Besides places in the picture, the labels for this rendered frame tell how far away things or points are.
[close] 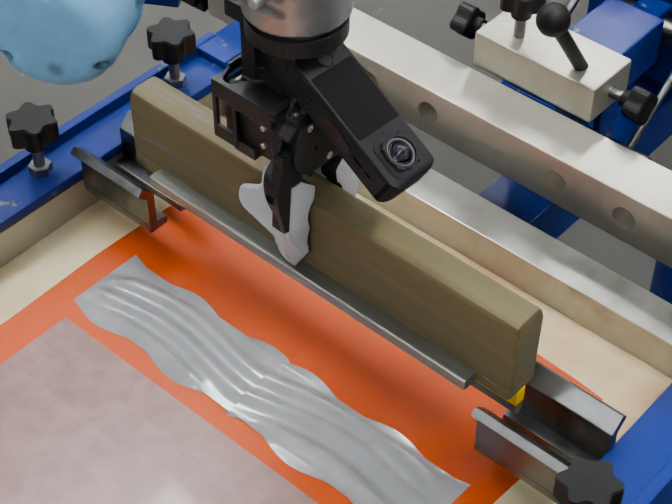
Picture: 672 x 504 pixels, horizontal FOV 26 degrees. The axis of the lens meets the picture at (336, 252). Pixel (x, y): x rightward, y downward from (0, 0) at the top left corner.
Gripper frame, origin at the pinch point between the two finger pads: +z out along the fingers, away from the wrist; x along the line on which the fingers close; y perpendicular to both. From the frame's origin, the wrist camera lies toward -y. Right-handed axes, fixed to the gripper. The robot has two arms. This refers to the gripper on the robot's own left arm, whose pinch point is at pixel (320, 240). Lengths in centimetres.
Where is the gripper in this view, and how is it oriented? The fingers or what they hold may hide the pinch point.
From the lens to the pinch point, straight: 110.2
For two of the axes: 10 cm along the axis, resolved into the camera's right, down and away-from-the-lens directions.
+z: -0.1, 7.1, 7.1
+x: -6.6, 5.3, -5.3
